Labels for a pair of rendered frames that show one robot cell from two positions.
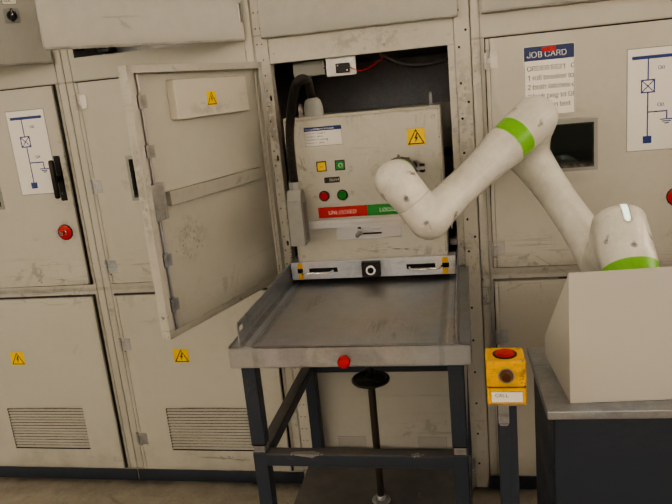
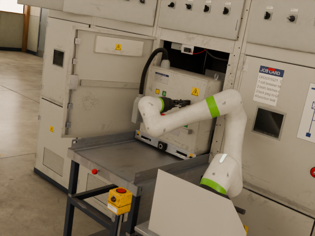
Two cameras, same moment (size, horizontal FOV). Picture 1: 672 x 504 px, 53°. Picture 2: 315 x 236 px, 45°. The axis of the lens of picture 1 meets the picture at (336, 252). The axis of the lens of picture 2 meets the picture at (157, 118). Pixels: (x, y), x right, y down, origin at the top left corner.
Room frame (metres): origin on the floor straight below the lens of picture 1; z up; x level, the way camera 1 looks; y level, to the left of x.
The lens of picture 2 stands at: (-0.08, -1.20, 1.67)
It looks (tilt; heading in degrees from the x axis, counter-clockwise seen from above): 14 degrees down; 28
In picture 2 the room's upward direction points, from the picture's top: 9 degrees clockwise
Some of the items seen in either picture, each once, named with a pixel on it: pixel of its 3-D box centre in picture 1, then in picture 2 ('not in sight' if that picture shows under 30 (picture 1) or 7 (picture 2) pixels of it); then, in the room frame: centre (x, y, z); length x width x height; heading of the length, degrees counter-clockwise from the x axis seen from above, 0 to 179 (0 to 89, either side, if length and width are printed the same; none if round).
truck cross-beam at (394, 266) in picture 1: (372, 266); (165, 145); (2.12, -0.12, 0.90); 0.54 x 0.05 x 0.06; 78
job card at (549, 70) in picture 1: (549, 80); (267, 85); (2.09, -0.70, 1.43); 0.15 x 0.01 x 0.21; 78
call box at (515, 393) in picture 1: (505, 375); (119, 200); (1.30, -0.33, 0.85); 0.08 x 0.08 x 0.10; 78
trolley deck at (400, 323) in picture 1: (364, 310); (140, 160); (1.90, -0.07, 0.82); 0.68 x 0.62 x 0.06; 168
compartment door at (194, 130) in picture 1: (212, 188); (109, 85); (2.05, 0.36, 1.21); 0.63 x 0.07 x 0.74; 152
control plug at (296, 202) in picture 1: (298, 216); (138, 109); (2.08, 0.11, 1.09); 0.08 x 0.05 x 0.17; 168
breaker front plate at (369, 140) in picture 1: (365, 190); (170, 109); (2.10, -0.11, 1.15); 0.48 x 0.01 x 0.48; 78
